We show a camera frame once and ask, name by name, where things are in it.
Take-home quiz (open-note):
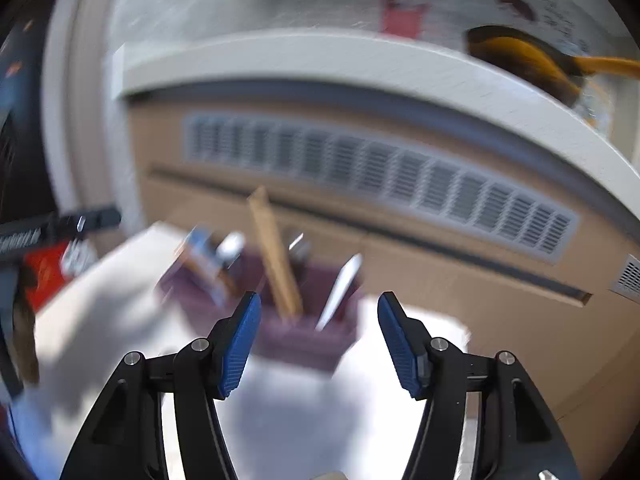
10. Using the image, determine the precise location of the long grey vent grille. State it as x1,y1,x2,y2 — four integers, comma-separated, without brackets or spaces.
182,112,581,263

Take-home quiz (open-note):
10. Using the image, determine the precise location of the cartoon kitchen wall mural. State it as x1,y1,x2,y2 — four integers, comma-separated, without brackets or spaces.
310,0,601,61

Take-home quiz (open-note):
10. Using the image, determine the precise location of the purple plastic utensil holder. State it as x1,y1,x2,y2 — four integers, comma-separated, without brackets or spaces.
155,255,363,373

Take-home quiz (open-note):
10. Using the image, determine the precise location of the dark wok with yellow handle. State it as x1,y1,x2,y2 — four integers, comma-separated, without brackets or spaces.
465,25,640,106

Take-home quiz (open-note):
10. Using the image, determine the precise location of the person's left forearm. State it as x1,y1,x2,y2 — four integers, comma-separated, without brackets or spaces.
12,295,41,386

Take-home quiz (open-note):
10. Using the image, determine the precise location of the red doormat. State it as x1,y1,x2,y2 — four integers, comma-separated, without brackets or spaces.
22,245,71,311

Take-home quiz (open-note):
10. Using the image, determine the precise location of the speckled stone counter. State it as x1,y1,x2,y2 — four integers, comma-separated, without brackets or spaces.
112,30,640,206

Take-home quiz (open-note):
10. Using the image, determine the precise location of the wooden counter cabinet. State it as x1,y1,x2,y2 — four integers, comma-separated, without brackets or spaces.
125,95,640,426

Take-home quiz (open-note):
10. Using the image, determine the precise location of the black refrigerator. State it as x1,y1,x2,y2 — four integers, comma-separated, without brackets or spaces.
0,10,56,221

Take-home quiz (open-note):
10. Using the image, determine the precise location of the small grey vent grille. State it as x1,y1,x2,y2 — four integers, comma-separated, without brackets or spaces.
610,255,640,303

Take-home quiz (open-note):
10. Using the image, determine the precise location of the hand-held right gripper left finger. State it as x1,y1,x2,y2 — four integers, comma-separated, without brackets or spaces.
61,290,263,480

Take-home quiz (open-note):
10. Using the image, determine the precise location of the blue-grey plastic spoon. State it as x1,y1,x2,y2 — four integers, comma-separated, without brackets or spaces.
187,227,227,306

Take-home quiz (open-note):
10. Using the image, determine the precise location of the beige door frame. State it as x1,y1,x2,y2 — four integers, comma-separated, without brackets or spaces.
42,0,146,241

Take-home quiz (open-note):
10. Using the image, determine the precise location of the white tablecloth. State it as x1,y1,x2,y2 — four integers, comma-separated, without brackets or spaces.
10,222,473,480

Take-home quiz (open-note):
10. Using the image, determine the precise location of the white plastic spoon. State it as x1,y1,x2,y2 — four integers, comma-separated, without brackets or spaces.
315,252,365,332

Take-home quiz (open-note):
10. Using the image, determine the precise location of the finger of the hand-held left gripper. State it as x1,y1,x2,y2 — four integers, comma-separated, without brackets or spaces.
54,203,123,236

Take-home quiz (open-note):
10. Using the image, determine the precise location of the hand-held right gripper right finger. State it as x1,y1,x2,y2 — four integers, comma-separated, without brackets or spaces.
376,290,582,480

